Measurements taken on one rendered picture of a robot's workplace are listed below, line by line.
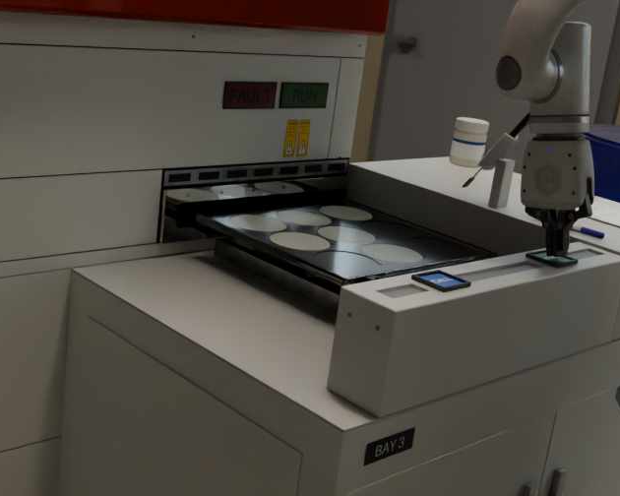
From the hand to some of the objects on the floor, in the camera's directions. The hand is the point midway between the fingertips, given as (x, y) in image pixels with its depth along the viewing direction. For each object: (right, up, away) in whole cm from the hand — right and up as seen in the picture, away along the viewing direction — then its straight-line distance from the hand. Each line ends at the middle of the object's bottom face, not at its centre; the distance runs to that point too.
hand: (557, 242), depth 144 cm
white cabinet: (-29, -87, +47) cm, 102 cm away
